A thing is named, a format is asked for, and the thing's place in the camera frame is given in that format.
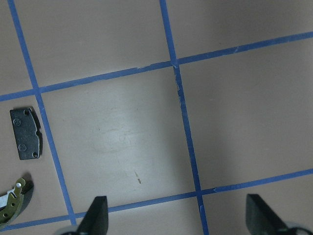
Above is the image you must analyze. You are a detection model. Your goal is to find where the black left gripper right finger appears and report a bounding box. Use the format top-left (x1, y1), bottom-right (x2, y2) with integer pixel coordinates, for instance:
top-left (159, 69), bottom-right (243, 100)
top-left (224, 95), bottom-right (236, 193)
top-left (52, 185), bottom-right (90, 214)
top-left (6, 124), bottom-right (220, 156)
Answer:
top-left (246, 194), bottom-right (290, 235)

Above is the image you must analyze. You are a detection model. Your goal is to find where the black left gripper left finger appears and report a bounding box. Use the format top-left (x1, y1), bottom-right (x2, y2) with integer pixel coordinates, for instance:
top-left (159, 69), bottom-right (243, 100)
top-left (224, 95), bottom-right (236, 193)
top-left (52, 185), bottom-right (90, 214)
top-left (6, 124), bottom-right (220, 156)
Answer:
top-left (77, 196), bottom-right (108, 235)

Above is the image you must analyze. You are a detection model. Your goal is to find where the olive green brake shoe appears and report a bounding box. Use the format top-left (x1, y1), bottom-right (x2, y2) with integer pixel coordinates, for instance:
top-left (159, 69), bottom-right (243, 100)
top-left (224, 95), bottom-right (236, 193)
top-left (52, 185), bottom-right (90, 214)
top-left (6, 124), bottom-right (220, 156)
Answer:
top-left (0, 177), bottom-right (34, 230)

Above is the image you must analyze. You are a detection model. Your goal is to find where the black brake pad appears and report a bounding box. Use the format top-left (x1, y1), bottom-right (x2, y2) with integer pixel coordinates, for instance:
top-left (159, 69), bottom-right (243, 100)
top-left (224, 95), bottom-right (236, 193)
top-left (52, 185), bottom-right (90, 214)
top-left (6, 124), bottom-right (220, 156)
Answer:
top-left (10, 107), bottom-right (43, 161)

